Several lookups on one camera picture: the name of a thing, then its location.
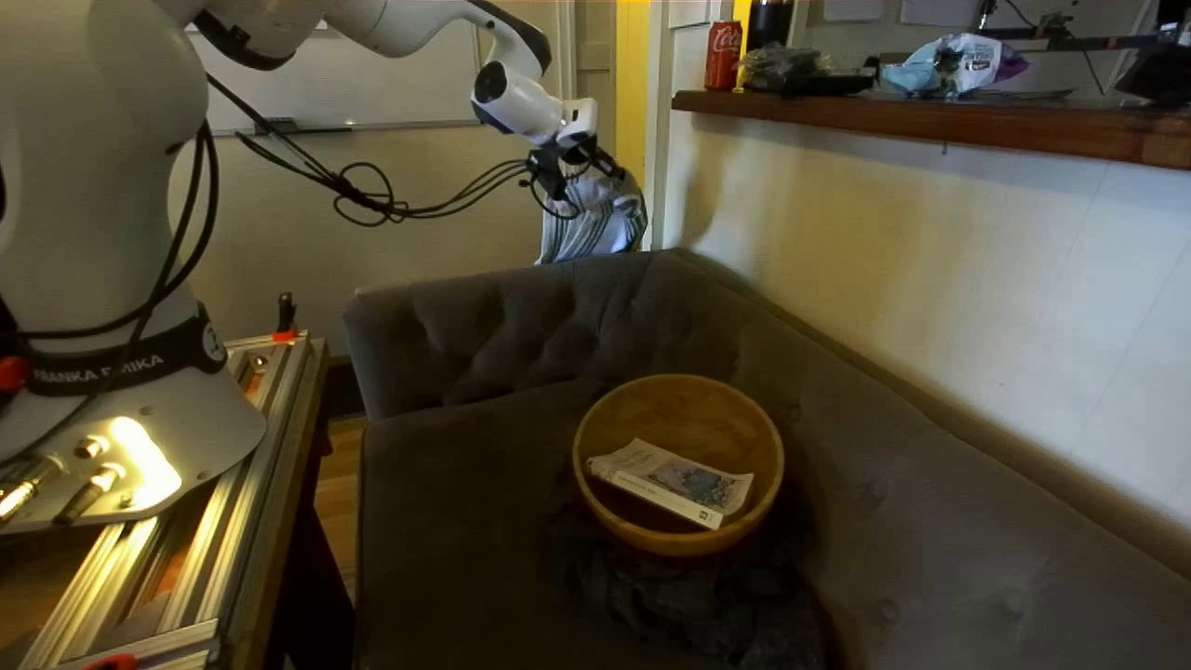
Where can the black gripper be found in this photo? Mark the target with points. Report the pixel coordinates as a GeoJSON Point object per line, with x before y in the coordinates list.
{"type": "Point", "coordinates": [575, 174]}

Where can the aluminium robot mounting table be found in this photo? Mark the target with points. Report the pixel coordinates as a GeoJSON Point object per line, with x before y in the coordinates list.
{"type": "Point", "coordinates": [229, 577]}

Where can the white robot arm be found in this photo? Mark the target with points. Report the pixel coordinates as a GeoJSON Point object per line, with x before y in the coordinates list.
{"type": "Point", "coordinates": [131, 396]}

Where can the wooden bowl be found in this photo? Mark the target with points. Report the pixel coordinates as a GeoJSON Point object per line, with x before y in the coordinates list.
{"type": "Point", "coordinates": [699, 417]}

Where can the red soda can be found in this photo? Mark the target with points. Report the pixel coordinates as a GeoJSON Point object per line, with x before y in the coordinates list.
{"type": "Point", "coordinates": [724, 51]}

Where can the paper packet in bowl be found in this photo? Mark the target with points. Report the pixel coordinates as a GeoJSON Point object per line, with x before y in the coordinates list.
{"type": "Point", "coordinates": [672, 482]}

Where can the white and green towel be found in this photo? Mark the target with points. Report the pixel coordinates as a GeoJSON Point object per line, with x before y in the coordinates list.
{"type": "Point", "coordinates": [592, 218]}

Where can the grey tufted sofa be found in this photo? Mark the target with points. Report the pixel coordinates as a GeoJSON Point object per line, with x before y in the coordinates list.
{"type": "Point", "coordinates": [933, 550]}

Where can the wooden counter shelf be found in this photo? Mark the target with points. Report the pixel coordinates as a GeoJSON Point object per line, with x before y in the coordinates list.
{"type": "Point", "coordinates": [1131, 136]}

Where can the dark grey cloth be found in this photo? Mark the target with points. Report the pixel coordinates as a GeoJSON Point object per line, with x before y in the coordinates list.
{"type": "Point", "coordinates": [747, 608]}

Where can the crumpled plastic bag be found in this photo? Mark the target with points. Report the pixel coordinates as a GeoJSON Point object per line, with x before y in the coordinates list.
{"type": "Point", "coordinates": [956, 68]}

